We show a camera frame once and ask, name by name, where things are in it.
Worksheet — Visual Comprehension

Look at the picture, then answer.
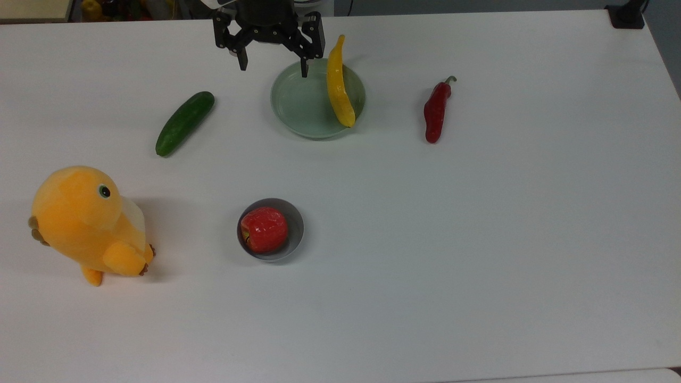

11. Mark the red apple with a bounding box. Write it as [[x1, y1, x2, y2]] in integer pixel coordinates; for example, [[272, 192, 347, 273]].
[[240, 207, 289, 253]]

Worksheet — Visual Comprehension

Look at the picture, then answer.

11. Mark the yellow banana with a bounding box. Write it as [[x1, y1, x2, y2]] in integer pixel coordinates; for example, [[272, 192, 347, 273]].
[[326, 35, 356, 129]]

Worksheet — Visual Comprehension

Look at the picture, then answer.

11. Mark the black table clamp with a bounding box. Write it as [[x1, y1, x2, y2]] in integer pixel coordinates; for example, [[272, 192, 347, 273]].
[[605, 0, 650, 30]]

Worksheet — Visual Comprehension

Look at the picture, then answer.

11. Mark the orange plush toy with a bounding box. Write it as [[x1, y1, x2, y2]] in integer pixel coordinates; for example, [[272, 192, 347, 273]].
[[28, 166, 156, 287]]

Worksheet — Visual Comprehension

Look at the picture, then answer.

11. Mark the green cucumber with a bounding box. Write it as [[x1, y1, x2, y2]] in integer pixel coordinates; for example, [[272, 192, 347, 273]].
[[155, 91, 215, 157]]

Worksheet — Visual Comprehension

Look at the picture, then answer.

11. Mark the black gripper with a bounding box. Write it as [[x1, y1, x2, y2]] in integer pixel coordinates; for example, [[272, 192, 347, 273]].
[[213, 0, 326, 79]]

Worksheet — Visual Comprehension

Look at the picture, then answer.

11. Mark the red chili pepper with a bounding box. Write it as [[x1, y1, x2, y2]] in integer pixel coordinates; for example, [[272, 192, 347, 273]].
[[423, 76, 458, 144]]

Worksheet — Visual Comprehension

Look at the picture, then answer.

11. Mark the pale green plate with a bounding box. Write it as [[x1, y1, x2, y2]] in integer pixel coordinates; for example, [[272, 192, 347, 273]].
[[270, 58, 367, 140]]

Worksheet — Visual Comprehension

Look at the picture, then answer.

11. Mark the wooden board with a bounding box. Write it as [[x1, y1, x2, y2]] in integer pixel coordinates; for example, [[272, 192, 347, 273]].
[[0, 0, 74, 24]]

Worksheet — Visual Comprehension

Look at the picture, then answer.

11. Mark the small grey bowl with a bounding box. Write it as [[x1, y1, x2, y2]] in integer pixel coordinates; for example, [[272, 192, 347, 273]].
[[237, 198, 305, 263]]

